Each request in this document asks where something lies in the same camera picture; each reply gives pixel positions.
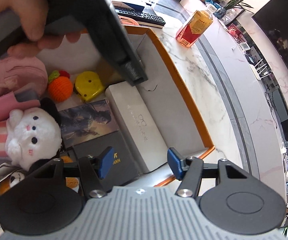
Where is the blue and white box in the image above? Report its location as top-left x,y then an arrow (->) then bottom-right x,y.
111,1 -> 144,13

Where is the blue plastic packet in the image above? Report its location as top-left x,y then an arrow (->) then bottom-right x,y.
205,0 -> 224,15

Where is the potted orchid plant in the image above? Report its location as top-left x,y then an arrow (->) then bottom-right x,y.
215,0 -> 254,18

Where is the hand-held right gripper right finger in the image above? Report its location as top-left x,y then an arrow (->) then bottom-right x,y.
167,148 -> 257,197

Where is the dark grey box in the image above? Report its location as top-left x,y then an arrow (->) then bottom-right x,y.
72,136 -> 144,193

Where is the printed card box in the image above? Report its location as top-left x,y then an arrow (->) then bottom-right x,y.
58,99 -> 119,148

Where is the white glasses case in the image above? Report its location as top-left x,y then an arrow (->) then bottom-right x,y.
105,81 -> 169,173

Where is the brown white dog plush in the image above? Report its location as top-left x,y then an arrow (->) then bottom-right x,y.
8,170 -> 27,188

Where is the orange crochet fruit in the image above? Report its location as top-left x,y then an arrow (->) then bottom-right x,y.
47,70 -> 74,103

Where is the yellow tape measure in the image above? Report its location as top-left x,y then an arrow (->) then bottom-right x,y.
74,71 -> 106,103

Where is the black television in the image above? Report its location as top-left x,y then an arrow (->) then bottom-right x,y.
251,0 -> 288,78

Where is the small orange knitted toy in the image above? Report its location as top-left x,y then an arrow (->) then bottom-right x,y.
65,177 -> 80,190

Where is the black cable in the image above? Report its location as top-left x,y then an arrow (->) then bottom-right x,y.
265,85 -> 280,130

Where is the pink ornament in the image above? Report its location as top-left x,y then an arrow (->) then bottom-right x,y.
227,24 -> 243,39

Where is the white marble television cabinet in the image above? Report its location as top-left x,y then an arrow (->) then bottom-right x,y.
180,0 -> 288,205

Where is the black remote control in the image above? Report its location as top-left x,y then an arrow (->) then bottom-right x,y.
111,5 -> 166,28

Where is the white router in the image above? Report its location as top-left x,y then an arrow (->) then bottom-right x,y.
249,59 -> 272,80

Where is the orange cardboard box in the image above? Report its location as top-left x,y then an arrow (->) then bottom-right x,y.
0,25 -> 216,240

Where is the white charger cable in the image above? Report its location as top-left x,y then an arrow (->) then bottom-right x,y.
279,136 -> 288,162

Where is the drink bottle with red label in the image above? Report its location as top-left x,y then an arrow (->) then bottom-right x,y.
176,6 -> 214,47

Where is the white plush cat toy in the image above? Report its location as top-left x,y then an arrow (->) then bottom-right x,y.
0,97 -> 63,170

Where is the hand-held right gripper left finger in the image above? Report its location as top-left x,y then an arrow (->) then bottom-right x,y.
28,146 -> 116,198

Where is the person's left forearm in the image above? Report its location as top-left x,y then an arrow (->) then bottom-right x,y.
0,55 -> 48,100

